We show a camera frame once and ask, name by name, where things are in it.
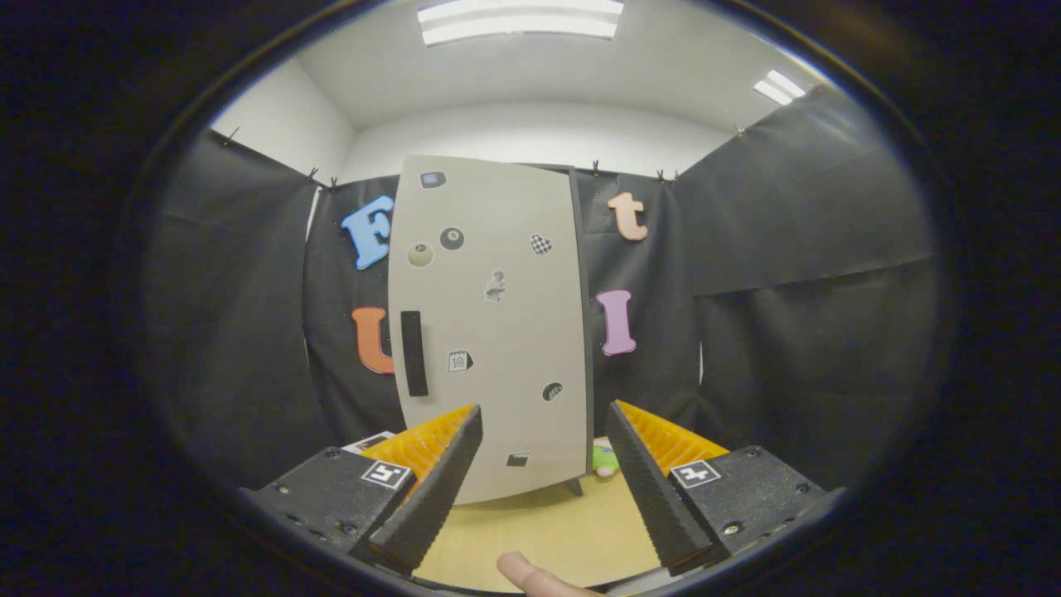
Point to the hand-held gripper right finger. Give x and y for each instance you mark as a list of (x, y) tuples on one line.
[(659, 506)]

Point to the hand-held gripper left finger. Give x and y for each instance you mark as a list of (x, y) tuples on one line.
[(427, 506)]

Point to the grey shoe cabinet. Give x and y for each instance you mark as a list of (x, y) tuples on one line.
[(589, 332)]

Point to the grey shoe cabinet door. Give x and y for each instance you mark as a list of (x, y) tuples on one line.
[(497, 332)]

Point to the green plush toy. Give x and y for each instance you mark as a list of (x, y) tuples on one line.
[(603, 460)]

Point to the white book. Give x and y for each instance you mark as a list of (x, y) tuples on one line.
[(369, 442)]

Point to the black backdrop cloth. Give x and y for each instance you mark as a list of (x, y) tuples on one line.
[(249, 315)]

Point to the small ceiling light panel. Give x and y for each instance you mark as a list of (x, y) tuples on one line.
[(779, 87)]

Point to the large ceiling light panel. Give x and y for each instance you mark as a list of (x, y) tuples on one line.
[(518, 21)]

